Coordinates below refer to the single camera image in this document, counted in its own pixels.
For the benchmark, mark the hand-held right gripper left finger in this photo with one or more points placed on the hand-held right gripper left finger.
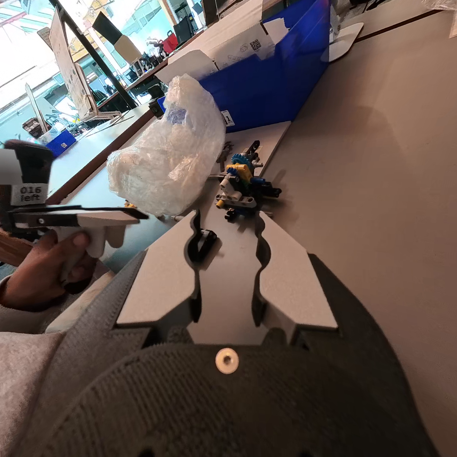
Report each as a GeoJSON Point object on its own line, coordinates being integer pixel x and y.
{"type": "Point", "coordinates": [160, 282]}

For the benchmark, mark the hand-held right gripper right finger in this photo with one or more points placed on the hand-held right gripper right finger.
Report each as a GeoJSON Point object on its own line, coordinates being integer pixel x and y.
{"type": "Point", "coordinates": [296, 285]}

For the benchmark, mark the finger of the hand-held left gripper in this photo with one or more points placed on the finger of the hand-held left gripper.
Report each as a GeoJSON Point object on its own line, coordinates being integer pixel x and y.
{"type": "Point", "coordinates": [107, 218]}
{"type": "Point", "coordinates": [117, 209]}

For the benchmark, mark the black lego beam grey axle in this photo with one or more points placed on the black lego beam grey axle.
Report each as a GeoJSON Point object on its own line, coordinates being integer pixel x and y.
{"type": "Point", "coordinates": [201, 246]}

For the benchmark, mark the clear plastic bag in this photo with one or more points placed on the clear plastic bag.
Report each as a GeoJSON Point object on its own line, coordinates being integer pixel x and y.
{"type": "Point", "coordinates": [167, 160]}

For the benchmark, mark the large blue storage bin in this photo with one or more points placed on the large blue storage bin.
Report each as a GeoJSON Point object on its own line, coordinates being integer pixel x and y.
{"type": "Point", "coordinates": [267, 89]}

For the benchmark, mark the multicoloured lego gear model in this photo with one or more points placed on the multicoloured lego gear model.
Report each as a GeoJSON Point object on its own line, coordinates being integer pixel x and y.
{"type": "Point", "coordinates": [239, 185]}

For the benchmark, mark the open lego instruction booklet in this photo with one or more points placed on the open lego instruction booklet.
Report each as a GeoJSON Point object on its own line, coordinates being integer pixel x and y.
{"type": "Point", "coordinates": [271, 142]}

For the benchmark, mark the person's left hand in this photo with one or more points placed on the person's left hand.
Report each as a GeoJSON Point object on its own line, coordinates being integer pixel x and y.
{"type": "Point", "coordinates": [32, 275]}

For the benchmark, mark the distant blue bin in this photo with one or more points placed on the distant blue bin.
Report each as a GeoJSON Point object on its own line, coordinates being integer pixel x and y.
{"type": "Point", "coordinates": [60, 144]}

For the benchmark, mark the wooden display board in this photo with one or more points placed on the wooden display board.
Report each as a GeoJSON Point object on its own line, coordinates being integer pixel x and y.
{"type": "Point", "coordinates": [71, 71]}

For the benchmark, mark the person's grey sweatshirt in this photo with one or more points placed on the person's grey sweatshirt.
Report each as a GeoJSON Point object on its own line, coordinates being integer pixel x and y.
{"type": "Point", "coordinates": [21, 375]}

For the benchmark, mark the white cardboard box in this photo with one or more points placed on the white cardboard box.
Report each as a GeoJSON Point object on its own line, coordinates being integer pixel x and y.
{"type": "Point", "coordinates": [228, 46]}

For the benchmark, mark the white flat stand base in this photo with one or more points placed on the white flat stand base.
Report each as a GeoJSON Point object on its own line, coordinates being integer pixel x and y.
{"type": "Point", "coordinates": [342, 39]}

